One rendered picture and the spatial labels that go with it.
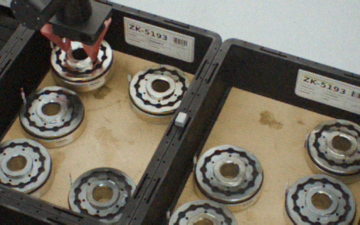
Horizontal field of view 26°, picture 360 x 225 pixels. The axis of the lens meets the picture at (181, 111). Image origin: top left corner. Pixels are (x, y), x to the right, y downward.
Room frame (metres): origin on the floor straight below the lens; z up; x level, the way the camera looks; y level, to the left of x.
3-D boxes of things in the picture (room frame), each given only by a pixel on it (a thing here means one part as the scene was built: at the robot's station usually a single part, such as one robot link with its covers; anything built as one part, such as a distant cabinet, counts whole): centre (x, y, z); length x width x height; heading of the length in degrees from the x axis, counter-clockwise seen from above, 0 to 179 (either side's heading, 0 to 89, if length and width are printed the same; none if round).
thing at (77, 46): (0.88, 0.17, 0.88); 0.05 x 0.05 x 0.01
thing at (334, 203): (0.62, -0.20, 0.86); 0.05 x 0.05 x 0.01
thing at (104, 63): (0.88, 0.17, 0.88); 0.10 x 0.10 x 0.01
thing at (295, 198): (0.62, -0.20, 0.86); 0.10 x 0.10 x 0.01
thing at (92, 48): (0.88, 0.16, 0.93); 0.07 x 0.07 x 0.09; 68
